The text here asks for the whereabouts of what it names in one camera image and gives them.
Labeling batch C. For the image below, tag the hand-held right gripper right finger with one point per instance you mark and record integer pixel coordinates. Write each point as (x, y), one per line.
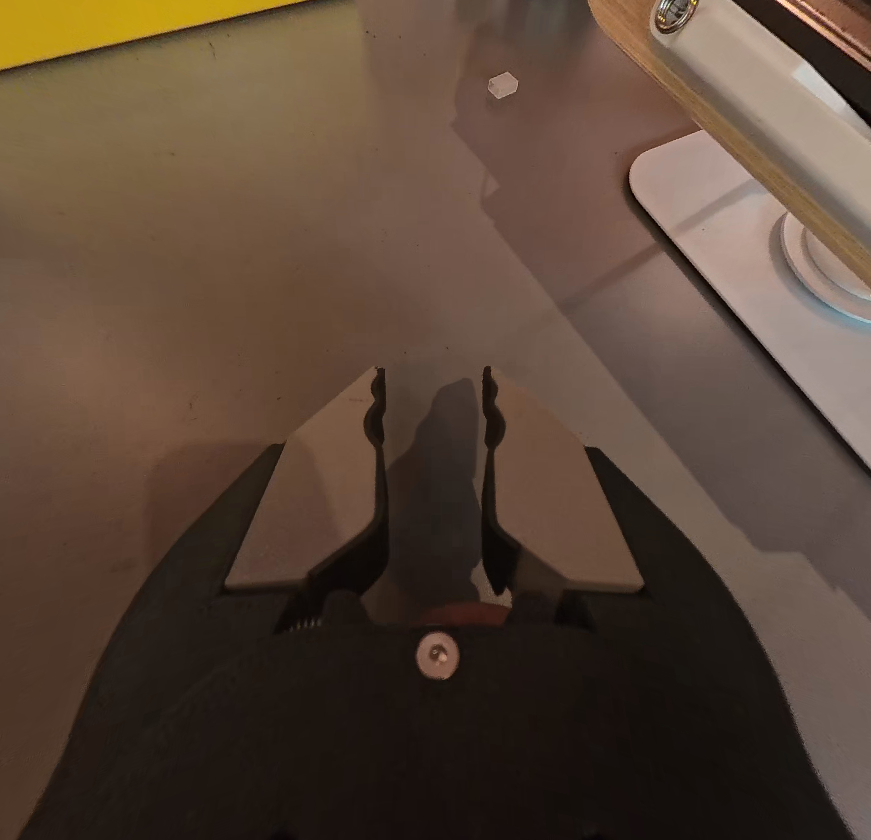
(558, 513)

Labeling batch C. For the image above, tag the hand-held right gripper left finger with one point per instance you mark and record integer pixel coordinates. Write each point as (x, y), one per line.
(313, 513)

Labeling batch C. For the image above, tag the yellow plastic bin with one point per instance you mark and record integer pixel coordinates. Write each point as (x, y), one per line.
(170, 10)

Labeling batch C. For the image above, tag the white stand base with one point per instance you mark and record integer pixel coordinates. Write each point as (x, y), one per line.
(714, 207)

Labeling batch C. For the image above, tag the small clear plastic piece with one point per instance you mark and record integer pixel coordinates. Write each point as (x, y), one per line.
(503, 86)

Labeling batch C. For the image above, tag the black board book stand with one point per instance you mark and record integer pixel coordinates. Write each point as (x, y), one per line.
(762, 91)

